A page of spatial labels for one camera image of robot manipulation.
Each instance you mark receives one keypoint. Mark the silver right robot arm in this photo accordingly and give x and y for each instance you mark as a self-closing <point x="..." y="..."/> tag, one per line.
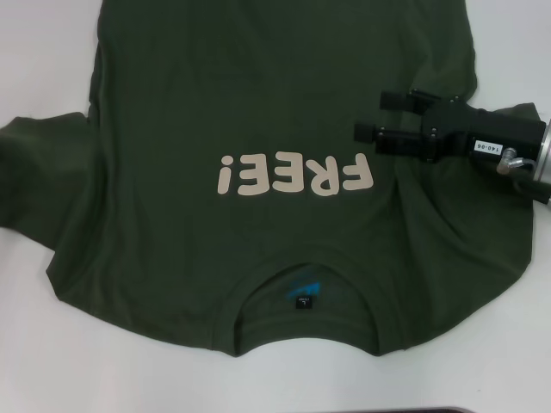
<point x="546" y="150"/>

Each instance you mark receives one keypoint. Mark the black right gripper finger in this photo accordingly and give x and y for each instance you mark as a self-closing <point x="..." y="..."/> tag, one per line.
<point x="392" y="100"/>
<point x="398" y="143"/>

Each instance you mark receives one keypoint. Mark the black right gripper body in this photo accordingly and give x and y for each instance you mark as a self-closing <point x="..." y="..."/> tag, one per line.
<point x="495" y="129"/>

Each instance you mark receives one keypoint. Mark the dark grey torso edge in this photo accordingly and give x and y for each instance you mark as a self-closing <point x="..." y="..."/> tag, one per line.
<point x="430" y="410"/>

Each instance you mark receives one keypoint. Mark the dark green FREE T-shirt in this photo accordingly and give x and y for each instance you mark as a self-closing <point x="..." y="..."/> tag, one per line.
<point x="275" y="64"/>

